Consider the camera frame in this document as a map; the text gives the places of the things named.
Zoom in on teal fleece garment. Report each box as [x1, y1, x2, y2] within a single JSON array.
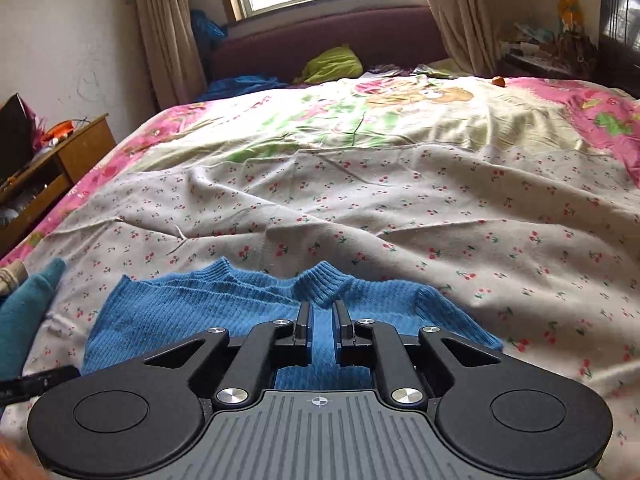
[[0, 257, 68, 382]]

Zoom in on beige curtain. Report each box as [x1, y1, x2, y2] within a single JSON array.
[[414, 0, 502, 79], [127, 0, 207, 112]]

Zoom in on maroon bed headboard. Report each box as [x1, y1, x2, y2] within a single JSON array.
[[207, 5, 451, 86]]

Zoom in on cluttered side table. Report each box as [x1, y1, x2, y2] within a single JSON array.
[[499, 20, 601, 82]]

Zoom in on black screen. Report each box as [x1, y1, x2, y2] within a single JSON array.
[[0, 92, 37, 182]]

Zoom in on blue hanging cloth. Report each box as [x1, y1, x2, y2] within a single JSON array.
[[189, 9, 227, 52]]

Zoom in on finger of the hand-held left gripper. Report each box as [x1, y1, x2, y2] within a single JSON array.
[[0, 365, 81, 408]]

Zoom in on wooden nightstand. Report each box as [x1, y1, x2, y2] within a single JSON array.
[[0, 114, 117, 257]]

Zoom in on pink floral quilt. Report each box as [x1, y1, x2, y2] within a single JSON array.
[[0, 75, 640, 266]]

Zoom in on dark wooden cabinet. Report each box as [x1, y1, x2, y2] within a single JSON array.
[[596, 0, 640, 98]]

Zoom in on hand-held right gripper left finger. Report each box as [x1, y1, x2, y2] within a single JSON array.
[[144, 300, 315, 409]]

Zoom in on yellow toy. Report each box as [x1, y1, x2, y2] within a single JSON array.
[[556, 0, 586, 31]]

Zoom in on green cloth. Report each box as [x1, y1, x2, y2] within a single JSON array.
[[299, 45, 364, 84]]

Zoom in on cherry print bed sheet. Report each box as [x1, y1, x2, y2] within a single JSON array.
[[0, 140, 640, 480]]

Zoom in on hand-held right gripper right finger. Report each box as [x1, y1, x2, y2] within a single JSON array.
[[332, 300, 502, 406]]

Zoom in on blue striped knit sweater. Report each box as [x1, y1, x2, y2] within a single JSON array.
[[82, 257, 504, 391]]

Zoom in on orange items on nightstand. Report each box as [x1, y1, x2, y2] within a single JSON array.
[[39, 120, 77, 145]]

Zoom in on blue cloth on bed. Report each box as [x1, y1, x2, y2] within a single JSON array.
[[196, 75, 289, 102]]

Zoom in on brown checked cloth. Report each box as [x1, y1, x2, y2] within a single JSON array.
[[0, 260, 27, 297]]

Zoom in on orange blurry cloth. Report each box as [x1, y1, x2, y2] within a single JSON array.
[[0, 437, 47, 480]]

